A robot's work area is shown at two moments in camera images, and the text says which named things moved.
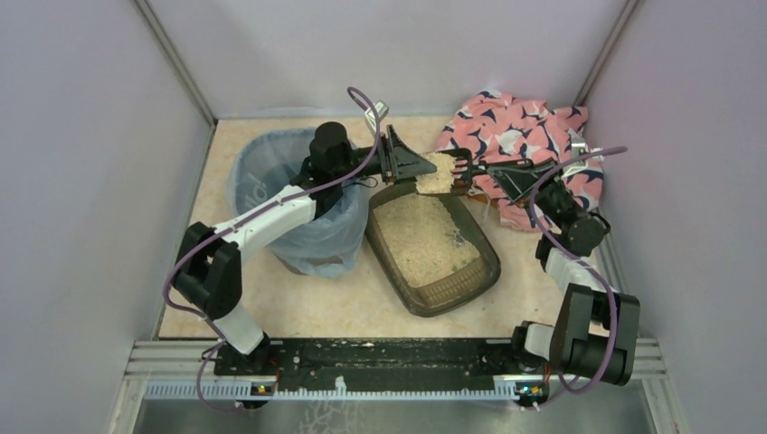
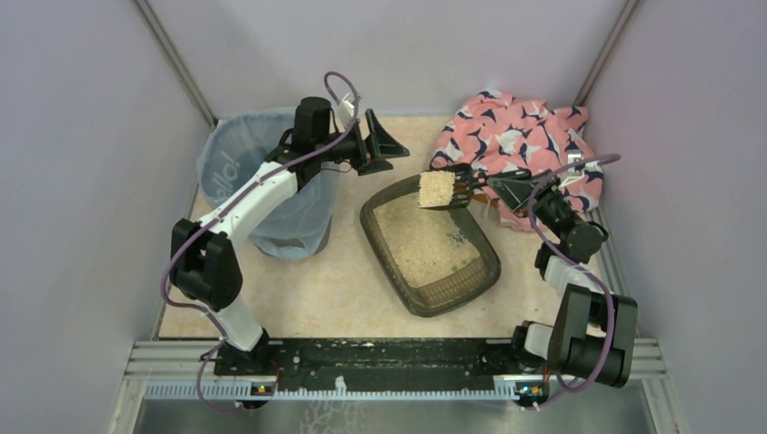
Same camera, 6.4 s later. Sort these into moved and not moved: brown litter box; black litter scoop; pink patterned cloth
Moved: black litter scoop
Not moved: pink patterned cloth; brown litter box
